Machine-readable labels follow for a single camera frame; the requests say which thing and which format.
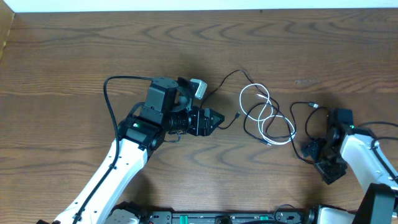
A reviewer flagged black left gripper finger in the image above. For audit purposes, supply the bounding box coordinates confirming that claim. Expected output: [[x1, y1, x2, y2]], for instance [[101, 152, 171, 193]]
[[210, 110, 224, 122], [210, 119, 224, 133]]

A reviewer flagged thin black usb cable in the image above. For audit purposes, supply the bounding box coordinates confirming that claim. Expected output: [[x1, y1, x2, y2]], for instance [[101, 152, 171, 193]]
[[198, 69, 274, 147]]

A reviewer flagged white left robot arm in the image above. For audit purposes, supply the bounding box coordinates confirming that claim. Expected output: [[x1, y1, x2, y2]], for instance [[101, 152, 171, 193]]
[[54, 105, 224, 224]]

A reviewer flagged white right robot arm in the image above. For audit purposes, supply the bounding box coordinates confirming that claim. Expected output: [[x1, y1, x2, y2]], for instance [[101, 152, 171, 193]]
[[302, 123, 397, 223]]

